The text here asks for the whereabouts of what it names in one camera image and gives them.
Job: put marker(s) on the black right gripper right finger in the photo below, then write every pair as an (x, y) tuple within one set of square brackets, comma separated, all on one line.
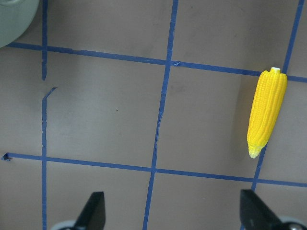
[(256, 215)]

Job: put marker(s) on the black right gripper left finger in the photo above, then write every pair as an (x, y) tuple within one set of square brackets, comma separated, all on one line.
[(93, 215)]

